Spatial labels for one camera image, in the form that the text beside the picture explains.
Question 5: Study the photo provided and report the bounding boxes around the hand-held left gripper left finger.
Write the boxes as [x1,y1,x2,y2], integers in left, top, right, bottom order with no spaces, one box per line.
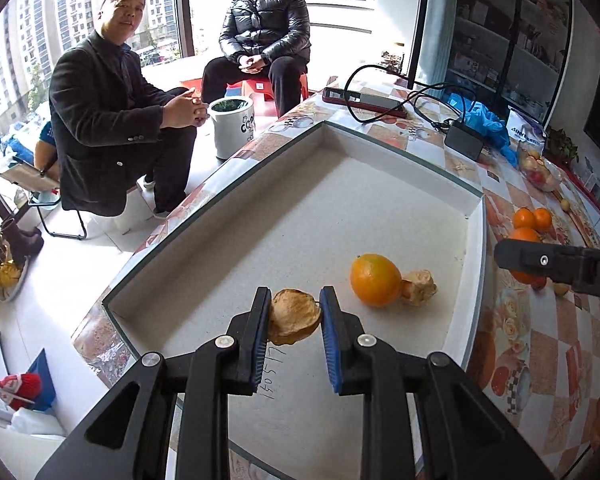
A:
[34,286,273,480]

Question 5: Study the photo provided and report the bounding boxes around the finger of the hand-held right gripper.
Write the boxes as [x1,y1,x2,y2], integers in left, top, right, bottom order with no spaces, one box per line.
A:
[495,238,588,288]

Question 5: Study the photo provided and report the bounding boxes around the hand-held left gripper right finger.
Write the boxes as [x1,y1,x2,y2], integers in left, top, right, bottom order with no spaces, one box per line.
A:
[319,286,556,480]

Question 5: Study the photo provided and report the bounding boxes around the bumpy-skinned orange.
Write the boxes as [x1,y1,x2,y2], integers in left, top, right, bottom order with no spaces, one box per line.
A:
[507,227,543,285]

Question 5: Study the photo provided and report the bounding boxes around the dried husk fruit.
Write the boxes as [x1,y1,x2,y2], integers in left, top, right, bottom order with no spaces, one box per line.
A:
[267,288,323,346]
[400,270,438,306]

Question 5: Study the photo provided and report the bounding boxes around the large smooth orange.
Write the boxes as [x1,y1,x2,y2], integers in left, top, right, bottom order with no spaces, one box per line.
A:
[350,253,403,308]

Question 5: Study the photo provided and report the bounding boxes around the white tray with grey sides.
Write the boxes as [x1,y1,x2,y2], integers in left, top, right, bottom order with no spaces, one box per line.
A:
[101,120,488,480]

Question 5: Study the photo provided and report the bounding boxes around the patterned tablecloth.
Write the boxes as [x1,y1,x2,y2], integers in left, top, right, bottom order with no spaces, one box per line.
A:
[72,77,600,480]

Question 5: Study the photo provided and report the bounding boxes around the glass fruit bowl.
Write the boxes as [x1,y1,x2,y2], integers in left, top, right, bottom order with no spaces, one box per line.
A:
[517,145,563,192]

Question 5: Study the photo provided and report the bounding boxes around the green potted plant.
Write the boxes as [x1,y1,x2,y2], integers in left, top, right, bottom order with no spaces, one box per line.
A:
[545,127,580,166]

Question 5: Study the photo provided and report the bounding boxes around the white printed bag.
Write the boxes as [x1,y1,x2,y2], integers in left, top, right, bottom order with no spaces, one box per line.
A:
[506,106,548,156]

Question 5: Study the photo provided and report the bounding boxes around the black charger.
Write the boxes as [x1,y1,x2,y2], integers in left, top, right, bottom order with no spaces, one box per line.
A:
[444,121,486,162]

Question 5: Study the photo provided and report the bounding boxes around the blue plastic bag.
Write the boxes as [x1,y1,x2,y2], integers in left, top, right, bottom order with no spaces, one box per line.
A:
[460,100,520,166]

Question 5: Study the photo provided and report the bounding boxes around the white bucket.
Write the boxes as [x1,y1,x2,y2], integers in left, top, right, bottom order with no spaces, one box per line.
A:
[208,96,256,161]

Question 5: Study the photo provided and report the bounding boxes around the glass display cabinet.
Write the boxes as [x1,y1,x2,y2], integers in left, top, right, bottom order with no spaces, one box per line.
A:
[445,0,576,126]

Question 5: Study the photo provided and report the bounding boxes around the folding chair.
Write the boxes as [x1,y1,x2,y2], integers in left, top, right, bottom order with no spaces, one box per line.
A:
[0,160,88,241]

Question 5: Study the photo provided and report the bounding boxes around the red knit hat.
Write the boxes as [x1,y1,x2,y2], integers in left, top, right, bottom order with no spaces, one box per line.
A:
[0,372,43,411]

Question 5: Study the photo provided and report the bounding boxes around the red plastic stool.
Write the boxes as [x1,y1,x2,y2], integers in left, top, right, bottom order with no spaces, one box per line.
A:
[225,72,311,111]

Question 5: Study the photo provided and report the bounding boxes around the black cable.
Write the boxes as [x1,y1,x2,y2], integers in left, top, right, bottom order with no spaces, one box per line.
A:
[342,64,476,126]

